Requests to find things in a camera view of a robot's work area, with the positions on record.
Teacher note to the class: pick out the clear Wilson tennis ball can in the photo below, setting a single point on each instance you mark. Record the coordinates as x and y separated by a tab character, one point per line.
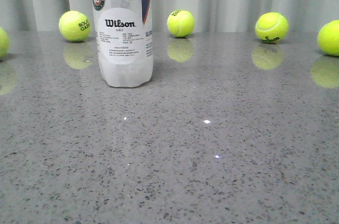
123	30

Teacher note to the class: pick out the centre yellow tennis ball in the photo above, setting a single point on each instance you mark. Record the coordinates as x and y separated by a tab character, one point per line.
180	23

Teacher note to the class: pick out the Roland Garros yellow tennis ball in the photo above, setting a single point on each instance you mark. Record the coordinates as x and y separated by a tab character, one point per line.
74	26

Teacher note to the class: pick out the Wilson 3 yellow tennis ball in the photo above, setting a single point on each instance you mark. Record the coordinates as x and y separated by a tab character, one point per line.
271	27

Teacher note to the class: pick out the far-right yellow tennis ball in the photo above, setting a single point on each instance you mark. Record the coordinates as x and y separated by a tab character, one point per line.
328	38

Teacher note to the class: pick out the far-left yellow tennis ball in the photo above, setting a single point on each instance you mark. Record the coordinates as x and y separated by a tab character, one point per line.
4	42

